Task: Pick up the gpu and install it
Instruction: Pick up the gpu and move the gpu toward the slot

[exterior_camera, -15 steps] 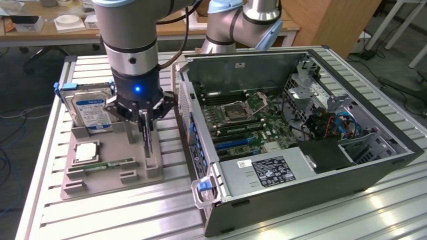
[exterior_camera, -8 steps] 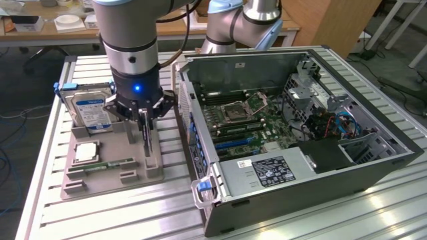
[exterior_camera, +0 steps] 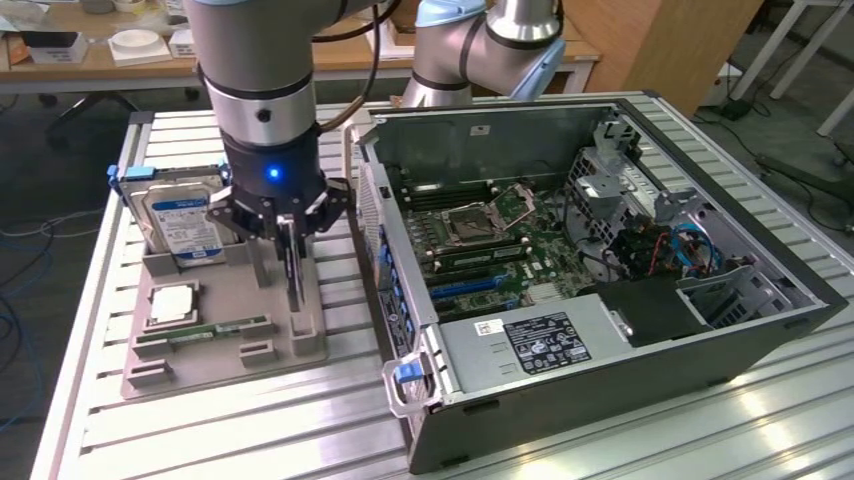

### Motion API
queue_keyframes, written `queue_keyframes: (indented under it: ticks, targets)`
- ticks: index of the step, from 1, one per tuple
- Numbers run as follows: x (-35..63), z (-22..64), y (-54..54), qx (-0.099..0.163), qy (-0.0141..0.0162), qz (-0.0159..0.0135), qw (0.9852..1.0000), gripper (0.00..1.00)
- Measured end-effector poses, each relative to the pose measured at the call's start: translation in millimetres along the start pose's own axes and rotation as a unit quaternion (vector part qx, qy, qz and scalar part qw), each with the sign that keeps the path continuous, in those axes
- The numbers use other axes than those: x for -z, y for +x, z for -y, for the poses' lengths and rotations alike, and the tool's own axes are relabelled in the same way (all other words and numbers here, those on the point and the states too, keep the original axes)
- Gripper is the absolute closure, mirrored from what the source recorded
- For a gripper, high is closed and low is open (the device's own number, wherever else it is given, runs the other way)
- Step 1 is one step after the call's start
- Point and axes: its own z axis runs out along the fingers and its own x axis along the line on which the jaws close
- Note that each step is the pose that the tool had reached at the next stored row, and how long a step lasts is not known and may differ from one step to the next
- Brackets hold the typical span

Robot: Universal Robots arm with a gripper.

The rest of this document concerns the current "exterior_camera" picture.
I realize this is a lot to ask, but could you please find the white paper stack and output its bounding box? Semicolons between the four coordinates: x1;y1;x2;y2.
380;22;420;61

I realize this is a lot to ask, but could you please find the brown cardboard box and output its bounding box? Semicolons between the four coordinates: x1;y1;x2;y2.
387;0;420;34

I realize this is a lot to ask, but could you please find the silver CPU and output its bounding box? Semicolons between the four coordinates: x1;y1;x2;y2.
145;286;200;325

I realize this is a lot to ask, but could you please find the grey parts rack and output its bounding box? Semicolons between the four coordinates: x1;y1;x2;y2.
117;192;333;401

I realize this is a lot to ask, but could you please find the black stand base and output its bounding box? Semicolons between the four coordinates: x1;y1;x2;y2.
755;151;854;197

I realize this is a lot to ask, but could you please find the black chair base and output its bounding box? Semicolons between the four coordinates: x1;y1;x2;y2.
37;89;147;150

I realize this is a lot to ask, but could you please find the black wire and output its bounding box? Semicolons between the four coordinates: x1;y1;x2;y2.
559;188;623;282

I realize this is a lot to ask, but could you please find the white box with black top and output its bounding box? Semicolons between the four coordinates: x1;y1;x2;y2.
17;29;89;66

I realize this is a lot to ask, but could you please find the CPU socket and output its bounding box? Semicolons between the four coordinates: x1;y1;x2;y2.
441;203;500;247

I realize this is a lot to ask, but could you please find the white table frame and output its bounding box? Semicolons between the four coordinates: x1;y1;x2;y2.
728;0;854;137

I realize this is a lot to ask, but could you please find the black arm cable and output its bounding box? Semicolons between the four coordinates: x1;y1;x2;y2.
311;0;401;136

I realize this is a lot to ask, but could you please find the green motherboard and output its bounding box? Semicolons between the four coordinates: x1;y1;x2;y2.
389;167;602;324

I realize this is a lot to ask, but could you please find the hard disk with blue label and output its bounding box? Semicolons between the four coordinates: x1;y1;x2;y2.
123;172;228;267

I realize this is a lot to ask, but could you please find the black expansion slot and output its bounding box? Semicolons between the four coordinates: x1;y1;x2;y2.
433;295;516;314
425;269;503;289

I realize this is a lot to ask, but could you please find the red wire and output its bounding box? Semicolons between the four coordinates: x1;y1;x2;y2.
648;230;670;277

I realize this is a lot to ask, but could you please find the small white box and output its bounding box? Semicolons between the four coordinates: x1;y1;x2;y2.
165;27;200;59

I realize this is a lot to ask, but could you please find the metal disk bay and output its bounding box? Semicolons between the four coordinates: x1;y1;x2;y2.
566;119;676;241

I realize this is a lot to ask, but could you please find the blue wire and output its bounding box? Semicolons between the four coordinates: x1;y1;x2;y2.
668;221;727;275

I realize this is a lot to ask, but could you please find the wooden desk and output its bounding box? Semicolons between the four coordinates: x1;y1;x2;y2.
0;0;201;96
309;0;602;109

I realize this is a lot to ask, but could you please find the black open PC case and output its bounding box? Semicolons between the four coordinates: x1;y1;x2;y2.
339;97;850;476

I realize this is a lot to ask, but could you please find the blue floor cable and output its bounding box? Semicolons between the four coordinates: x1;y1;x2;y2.
0;214;56;437

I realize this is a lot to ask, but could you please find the white box with round recess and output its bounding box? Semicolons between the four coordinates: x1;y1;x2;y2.
105;27;175;68

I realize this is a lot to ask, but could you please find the grey plastic disk bay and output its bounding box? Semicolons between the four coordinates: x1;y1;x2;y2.
672;263;795;330

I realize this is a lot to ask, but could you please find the black RAM stick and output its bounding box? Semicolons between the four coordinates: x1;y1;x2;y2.
436;242;529;271

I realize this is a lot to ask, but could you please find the grey power supply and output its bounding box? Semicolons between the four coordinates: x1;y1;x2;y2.
417;293;634;401

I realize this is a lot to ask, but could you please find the green RAM stick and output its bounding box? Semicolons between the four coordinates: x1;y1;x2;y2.
161;313;269;342

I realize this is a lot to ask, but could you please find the wooden cabinet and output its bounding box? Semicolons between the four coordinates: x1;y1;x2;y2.
566;0;767;117

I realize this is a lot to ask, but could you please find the silver chipset heatsink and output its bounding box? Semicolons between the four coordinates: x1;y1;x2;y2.
524;283;570;307

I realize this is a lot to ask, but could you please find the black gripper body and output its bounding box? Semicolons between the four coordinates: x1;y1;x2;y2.
221;130;333;215

